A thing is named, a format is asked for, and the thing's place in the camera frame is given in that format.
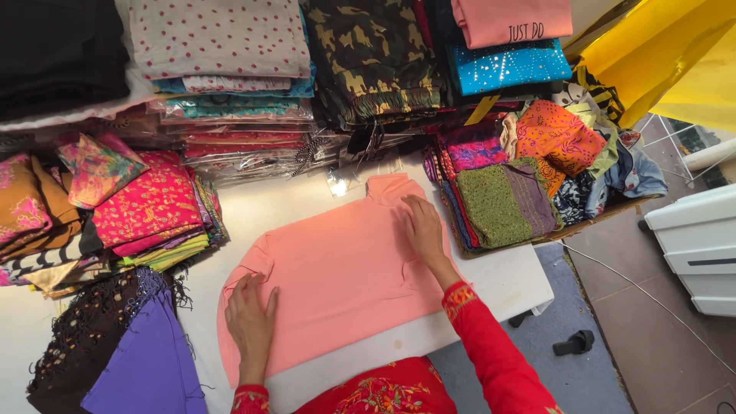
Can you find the person's left hand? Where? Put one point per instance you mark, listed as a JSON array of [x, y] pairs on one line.
[[250, 328]]

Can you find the white drawer cabinet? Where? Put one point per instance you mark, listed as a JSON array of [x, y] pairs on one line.
[[698, 247]]

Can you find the purple pink patterned fabric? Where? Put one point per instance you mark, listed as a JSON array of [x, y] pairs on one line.
[[471, 148]]

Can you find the clear empty plastic bag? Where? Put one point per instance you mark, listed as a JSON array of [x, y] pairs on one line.
[[351, 179]]

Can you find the cardboard carton of fabrics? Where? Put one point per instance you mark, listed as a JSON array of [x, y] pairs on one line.
[[598, 215]]

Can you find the stack of plastic-wrapped garments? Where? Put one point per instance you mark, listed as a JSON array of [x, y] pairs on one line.
[[241, 132]]

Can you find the pink folded shirt with print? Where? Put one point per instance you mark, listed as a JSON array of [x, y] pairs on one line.
[[506, 20]]

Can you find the grey red-dotted folded garment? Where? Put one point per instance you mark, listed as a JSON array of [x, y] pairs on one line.
[[218, 37]]

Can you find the black fringed beaded shawl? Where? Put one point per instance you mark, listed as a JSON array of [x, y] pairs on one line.
[[86, 339]]

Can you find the person's red embroidered dress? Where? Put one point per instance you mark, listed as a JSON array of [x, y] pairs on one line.
[[379, 391]]

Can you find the magenta embroidered fabric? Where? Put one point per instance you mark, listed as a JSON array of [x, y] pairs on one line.
[[146, 204]]

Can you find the yellow tag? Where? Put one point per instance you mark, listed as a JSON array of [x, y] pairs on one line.
[[482, 110]]

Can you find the plain pink high-neck shirt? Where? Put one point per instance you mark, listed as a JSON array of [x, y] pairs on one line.
[[345, 276]]

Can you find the grey-blue floor mat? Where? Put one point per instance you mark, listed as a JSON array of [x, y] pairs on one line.
[[552, 368]]

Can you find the orange patterned fabric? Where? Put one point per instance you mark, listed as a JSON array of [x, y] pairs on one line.
[[555, 141]]

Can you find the blue sequined folded garment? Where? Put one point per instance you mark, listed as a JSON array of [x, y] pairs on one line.
[[506, 68]]

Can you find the brown embroidered fabric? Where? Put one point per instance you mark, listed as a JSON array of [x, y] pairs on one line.
[[29, 207]]

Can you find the yellow plastic sheet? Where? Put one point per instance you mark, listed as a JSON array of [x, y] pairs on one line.
[[667, 57]]

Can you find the green knitted fabric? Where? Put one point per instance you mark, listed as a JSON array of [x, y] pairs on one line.
[[497, 204]]

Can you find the stack of black fabric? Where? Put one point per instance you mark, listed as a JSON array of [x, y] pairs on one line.
[[57, 52]]

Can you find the camouflage folded garment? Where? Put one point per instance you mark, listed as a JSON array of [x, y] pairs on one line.
[[374, 57]]

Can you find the black sandal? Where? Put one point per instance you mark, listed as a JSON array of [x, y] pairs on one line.
[[574, 343]]

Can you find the multicolour floral fabric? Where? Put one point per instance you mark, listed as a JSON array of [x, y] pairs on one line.
[[98, 169]]

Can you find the stack of folded colourful fabrics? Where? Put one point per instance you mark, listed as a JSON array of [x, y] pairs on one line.
[[167, 253]]

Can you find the person's right hand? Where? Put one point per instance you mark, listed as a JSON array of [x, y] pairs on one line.
[[425, 233]]

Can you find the denim garment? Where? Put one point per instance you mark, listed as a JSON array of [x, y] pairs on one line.
[[635, 172]]

